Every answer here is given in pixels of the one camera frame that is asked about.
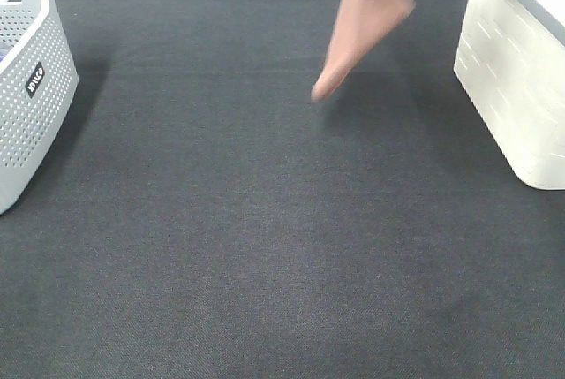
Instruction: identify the brown towel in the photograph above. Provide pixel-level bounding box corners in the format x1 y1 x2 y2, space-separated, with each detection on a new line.
311 0 415 101

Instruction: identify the white storage bin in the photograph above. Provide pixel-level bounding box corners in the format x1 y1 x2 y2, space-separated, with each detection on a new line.
454 0 564 190

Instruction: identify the black table mat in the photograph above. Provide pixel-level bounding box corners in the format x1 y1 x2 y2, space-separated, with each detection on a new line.
1 0 564 378

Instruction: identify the grey perforated laundry basket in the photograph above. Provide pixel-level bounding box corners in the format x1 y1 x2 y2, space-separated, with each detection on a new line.
1 0 79 211

